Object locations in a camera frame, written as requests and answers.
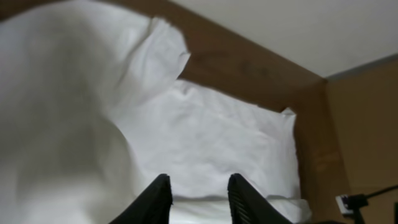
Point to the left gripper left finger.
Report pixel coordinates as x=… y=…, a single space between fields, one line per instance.
x=152 y=206

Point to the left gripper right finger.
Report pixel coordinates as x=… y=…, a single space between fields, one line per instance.
x=248 y=206

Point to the white graphic t-shirt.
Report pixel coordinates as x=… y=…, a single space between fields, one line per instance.
x=93 y=110

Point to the black device with cable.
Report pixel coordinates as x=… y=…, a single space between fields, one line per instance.
x=350 y=205

